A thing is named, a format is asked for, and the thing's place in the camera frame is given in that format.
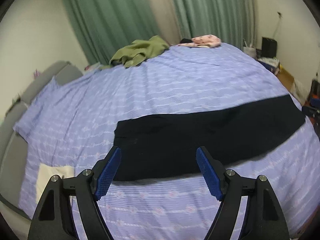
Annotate black pants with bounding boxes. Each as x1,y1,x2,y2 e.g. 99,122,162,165
114,95,305,181

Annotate cream folded garment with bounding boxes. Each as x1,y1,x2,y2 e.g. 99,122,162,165
35,164,75,204

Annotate grey upholstered headboard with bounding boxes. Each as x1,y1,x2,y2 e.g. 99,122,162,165
0,61,84,188

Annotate purple patterned bed sheet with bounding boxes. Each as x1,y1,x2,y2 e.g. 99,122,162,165
14,43,319,239

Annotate blue cardboard box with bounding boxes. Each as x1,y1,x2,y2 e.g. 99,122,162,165
258,57,280,75

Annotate white paper bag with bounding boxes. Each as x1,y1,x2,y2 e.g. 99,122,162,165
243,46,257,59

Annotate pink floral garment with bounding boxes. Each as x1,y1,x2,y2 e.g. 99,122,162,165
178,34,221,48

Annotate olive green garment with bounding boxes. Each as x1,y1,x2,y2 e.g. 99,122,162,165
98,35,170,70

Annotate left green curtain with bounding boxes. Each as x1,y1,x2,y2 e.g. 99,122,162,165
62,0,160,64

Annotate green curtain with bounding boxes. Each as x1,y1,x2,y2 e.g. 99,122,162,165
62,0,160,64
173,0,257,49

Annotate right green curtain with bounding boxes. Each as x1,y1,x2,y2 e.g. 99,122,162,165
173,0,257,49

